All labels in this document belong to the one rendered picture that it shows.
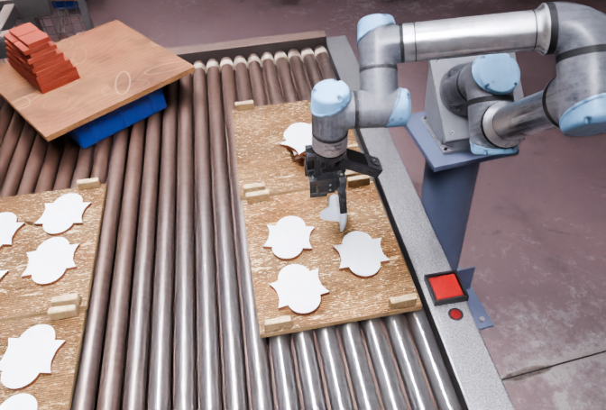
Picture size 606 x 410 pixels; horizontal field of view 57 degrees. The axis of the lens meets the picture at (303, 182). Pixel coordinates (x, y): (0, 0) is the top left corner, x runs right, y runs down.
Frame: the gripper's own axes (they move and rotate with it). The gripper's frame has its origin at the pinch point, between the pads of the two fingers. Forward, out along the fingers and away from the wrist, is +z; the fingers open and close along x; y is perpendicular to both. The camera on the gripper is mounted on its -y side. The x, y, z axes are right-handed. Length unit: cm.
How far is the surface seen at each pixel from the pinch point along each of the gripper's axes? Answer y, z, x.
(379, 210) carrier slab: -11.1, 6.9, -2.7
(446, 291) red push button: -19.4, 5.2, 23.8
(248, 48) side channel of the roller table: 14, 15, -93
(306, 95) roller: -2, 14, -60
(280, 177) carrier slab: 11.9, 8.6, -20.1
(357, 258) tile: -2.1, 4.5, 12.2
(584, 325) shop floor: -101, 101, -6
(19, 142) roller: 89, 14, -55
